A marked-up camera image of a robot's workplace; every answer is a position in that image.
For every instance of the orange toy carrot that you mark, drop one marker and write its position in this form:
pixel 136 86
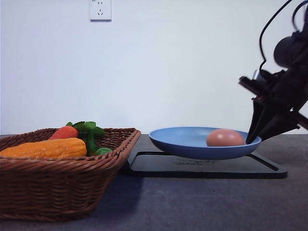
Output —
pixel 65 132

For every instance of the white wall socket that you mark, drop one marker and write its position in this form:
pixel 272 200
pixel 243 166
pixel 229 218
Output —
pixel 100 11

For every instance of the black cable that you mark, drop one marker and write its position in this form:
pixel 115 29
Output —
pixel 266 28

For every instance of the brown egg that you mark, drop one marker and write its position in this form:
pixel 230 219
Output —
pixel 224 137

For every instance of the black serving tray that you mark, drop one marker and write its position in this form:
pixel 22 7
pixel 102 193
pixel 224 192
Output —
pixel 255 165

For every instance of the green toy pepper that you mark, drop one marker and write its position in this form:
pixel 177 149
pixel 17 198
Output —
pixel 103 150

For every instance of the blue plate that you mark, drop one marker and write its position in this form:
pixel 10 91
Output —
pixel 191 142

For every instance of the orange toy corn cob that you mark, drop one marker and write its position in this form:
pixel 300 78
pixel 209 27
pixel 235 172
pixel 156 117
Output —
pixel 49 148

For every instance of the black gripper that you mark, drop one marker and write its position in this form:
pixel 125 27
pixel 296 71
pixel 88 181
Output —
pixel 287 87

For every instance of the green leafy toy vegetable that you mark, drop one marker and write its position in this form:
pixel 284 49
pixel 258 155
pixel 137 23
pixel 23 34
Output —
pixel 90 133

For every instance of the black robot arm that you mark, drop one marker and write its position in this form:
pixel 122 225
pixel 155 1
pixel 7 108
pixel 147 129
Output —
pixel 286 50

